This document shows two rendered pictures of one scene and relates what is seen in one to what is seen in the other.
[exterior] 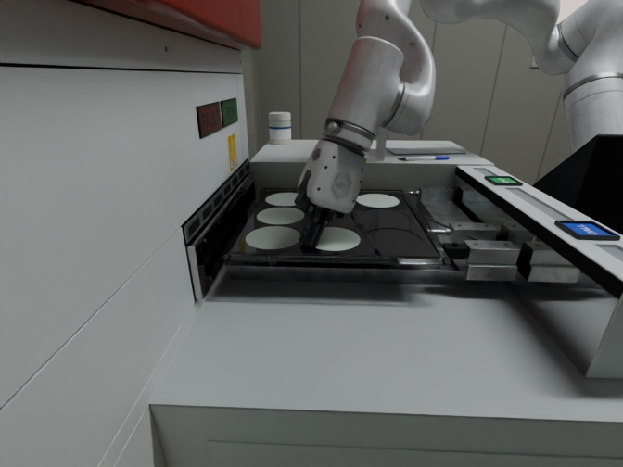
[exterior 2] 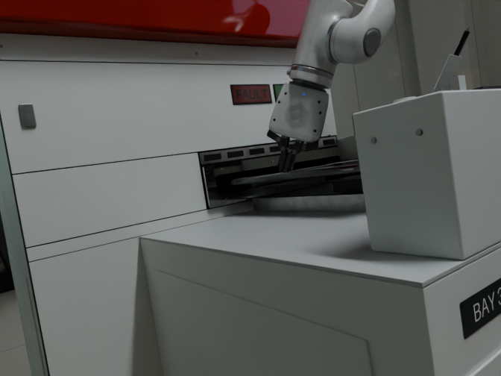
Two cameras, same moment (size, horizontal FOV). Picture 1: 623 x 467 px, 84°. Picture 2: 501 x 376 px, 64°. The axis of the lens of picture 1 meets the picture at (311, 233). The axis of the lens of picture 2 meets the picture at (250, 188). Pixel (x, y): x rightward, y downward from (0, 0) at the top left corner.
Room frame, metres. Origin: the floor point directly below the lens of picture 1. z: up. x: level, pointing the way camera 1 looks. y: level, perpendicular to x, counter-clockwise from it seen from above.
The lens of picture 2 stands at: (-0.01, -0.60, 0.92)
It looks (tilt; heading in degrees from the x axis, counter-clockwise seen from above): 3 degrees down; 53
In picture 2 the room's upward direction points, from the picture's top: 9 degrees counter-clockwise
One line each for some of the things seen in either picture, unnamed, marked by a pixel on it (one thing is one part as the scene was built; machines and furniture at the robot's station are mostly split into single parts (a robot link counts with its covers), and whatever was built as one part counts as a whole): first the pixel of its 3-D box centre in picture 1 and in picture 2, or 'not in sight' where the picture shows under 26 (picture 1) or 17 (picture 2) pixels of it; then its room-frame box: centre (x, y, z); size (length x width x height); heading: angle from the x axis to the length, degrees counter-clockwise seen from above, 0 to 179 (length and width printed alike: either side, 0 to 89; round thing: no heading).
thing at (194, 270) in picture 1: (231, 219); (281, 174); (0.67, 0.17, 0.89); 0.44 x 0.02 x 0.10; 177
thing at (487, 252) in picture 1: (489, 251); not in sight; (0.52, -0.30, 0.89); 0.08 x 0.03 x 0.03; 87
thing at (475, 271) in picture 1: (455, 230); not in sight; (0.68, -0.31, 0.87); 0.36 x 0.08 x 0.03; 177
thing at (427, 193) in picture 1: (435, 193); not in sight; (0.84, -0.32, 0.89); 0.08 x 0.03 x 0.03; 87
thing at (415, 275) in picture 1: (364, 272); (333, 202); (0.55, -0.10, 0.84); 0.50 x 0.02 x 0.03; 87
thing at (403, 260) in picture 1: (335, 258); (283, 176); (0.49, -0.04, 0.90); 0.37 x 0.01 x 0.01; 87
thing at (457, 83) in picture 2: (375, 133); (450, 86); (0.91, -0.16, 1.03); 0.06 x 0.04 x 0.13; 87
